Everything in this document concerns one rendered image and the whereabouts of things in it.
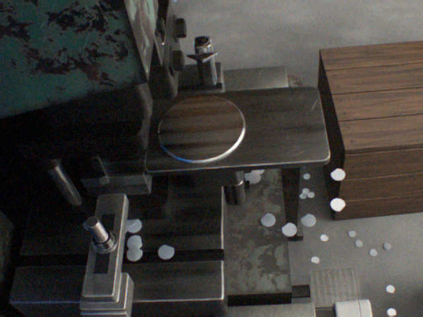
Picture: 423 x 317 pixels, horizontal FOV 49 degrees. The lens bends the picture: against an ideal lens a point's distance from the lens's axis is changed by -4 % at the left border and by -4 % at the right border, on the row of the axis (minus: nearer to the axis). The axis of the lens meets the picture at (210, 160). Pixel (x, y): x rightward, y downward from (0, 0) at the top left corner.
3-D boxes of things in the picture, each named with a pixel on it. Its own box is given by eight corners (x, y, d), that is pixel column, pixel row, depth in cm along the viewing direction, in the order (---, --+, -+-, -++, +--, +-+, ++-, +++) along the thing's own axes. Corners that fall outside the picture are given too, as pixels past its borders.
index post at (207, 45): (217, 74, 86) (210, 31, 78) (217, 86, 84) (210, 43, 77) (201, 75, 86) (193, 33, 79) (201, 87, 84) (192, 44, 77)
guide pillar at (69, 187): (83, 195, 70) (47, 133, 59) (80, 207, 69) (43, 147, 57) (69, 195, 70) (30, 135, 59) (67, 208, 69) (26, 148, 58)
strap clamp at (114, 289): (141, 211, 71) (122, 170, 62) (130, 323, 60) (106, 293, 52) (102, 212, 71) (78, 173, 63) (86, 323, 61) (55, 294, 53)
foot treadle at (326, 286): (353, 275, 122) (355, 266, 118) (359, 312, 116) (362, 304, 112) (129, 284, 128) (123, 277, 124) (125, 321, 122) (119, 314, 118)
